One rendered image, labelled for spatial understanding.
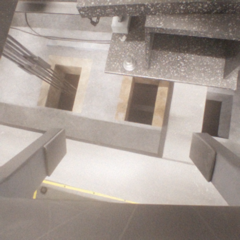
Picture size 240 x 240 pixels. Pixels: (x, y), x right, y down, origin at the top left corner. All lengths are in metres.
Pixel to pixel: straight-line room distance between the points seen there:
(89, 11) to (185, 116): 0.37
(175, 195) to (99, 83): 0.98
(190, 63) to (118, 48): 0.23
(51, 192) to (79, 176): 0.47
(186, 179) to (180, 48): 0.39
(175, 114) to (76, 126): 0.89
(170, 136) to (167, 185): 0.14
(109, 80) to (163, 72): 0.78
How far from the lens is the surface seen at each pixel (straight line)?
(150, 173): 0.52
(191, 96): 0.55
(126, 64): 0.54
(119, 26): 0.60
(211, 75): 0.57
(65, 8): 1.12
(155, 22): 0.38
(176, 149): 0.52
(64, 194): 0.99
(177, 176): 0.53
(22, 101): 1.56
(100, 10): 0.39
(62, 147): 0.16
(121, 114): 1.20
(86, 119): 1.26
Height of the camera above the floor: 1.17
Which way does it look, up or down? 78 degrees down
